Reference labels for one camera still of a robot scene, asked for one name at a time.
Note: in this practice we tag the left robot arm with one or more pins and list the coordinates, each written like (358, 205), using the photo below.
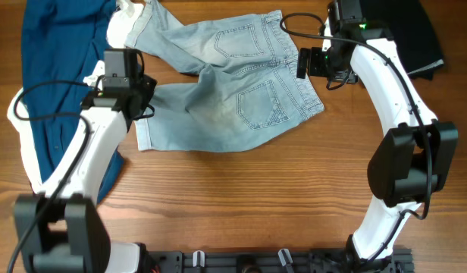
(59, 228)

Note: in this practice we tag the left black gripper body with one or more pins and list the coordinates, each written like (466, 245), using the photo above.
(145, 88)

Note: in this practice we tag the white garment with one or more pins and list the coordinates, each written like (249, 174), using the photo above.
(119, 26)

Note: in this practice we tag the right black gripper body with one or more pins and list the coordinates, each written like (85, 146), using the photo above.
(302, 63)

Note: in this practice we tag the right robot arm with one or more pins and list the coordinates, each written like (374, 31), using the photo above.
(413, 160)

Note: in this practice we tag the folded black garment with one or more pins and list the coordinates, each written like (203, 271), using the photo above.
(417, 44)

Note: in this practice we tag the dark blue shirt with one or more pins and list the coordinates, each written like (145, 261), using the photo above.
(61, 40)

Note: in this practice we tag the light blue denim shorts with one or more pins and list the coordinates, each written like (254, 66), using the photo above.
(247, 91)

